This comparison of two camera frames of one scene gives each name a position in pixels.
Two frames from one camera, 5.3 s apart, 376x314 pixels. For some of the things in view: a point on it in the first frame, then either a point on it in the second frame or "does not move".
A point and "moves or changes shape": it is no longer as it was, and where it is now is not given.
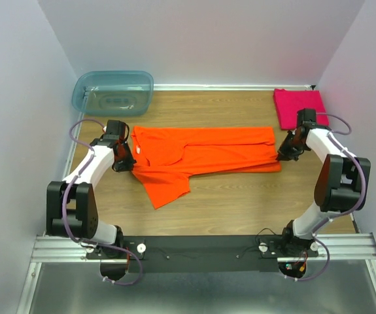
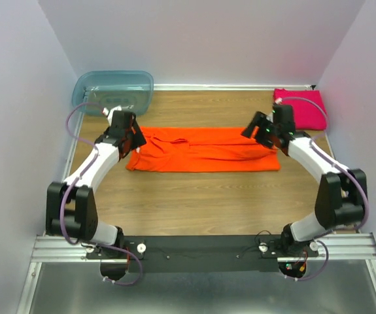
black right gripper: [284, 154] → [256, 120]
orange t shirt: [165, 156] moves or changes shape
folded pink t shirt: [288, 103] does not move
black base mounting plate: [206, 254] does not move
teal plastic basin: [114, 93] does not move
